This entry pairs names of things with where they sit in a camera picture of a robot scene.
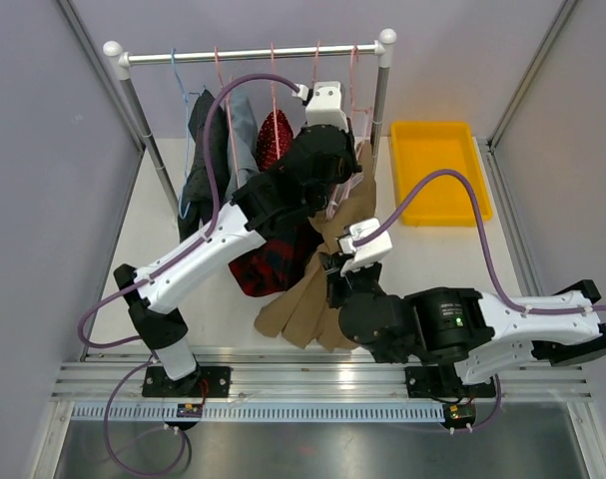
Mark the pink hanger with tan skirt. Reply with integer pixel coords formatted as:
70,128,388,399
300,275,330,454
325,45,372,220

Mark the tan khaki skirt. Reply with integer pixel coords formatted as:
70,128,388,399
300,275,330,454
254,142,376,352

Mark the red polka dot skirt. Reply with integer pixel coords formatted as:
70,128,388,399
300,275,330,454
256,110,294,172

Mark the red black plaid skirt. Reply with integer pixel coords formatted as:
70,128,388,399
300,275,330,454
229,223,322,297

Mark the light grey-blue skirt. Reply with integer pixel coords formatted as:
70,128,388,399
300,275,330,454
225,89,259,201

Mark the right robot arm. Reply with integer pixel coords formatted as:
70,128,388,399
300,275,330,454
320,252,606,398

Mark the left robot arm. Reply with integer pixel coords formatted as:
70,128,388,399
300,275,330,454
114,125,360,396

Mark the dark grey dotted skirt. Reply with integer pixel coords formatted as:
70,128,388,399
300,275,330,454
178,89,230,241

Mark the yellow plastic bin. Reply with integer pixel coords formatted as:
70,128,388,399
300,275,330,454
390,120,494,228

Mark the white and silver clothes rack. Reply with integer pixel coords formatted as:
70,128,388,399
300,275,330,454
103,28,397,215

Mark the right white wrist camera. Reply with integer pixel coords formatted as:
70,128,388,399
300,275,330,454
337,218,392,276

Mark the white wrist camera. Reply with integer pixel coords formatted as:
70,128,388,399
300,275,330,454
294,81,349,133
337,218,392,276

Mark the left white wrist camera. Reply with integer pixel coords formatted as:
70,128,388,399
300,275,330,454
294,81,349,133

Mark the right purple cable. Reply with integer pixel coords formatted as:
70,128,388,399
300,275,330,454
354,169,606,435

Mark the purple cable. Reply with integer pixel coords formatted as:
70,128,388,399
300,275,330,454
354,169,606,435
76,73,303,475

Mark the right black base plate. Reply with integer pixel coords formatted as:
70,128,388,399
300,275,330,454
404,365,496,401

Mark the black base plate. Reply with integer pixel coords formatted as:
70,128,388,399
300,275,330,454
142,365,232,398
404,365,496,401

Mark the blue wire hanger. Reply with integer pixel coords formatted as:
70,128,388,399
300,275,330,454
170,48,202,220

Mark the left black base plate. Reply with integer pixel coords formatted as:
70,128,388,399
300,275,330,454
142,365,232,398

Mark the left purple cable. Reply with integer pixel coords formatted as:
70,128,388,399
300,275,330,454
76,73,303,475

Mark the white slotted cable duct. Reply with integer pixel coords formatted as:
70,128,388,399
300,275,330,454
72,401,444,423

